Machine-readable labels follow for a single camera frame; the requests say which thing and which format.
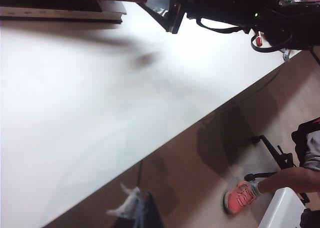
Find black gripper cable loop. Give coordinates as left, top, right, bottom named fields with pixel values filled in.
left=196, top=17, right=249, bottom=35

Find person's bare leg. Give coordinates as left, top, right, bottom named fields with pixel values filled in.
left=258, top=166, right=320, bottom=194

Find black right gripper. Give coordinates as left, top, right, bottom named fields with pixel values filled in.
left=136, top=0, right=287, bottom=35

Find black hardcover book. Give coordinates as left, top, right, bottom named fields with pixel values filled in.
left=0, top=0, right=127, bottom=25

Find white plastic bin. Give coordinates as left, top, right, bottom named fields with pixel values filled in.
left=257, top=187, right=307, bottom=228

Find black chair base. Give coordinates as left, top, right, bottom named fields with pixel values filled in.
left=244, top=134, right=311, bottom=204

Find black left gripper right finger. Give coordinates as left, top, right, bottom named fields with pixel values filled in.
left=139, top=191, right=165, bottom=228

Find red cable connector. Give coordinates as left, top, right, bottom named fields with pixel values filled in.
left=255, top=31, right=265, bottom=47

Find gray shorts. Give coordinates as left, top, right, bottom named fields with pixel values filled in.
left=301, top=132, right=320, bottom=172

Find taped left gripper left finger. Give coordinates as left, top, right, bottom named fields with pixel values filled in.
left=106, top=183, right=145, bottom=228

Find gray ankle sock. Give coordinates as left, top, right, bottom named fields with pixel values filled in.
left=249, top=181, right=262, bottom=197

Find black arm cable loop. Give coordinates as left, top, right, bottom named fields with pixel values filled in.
left=250, top=29, right=294, bottom=54

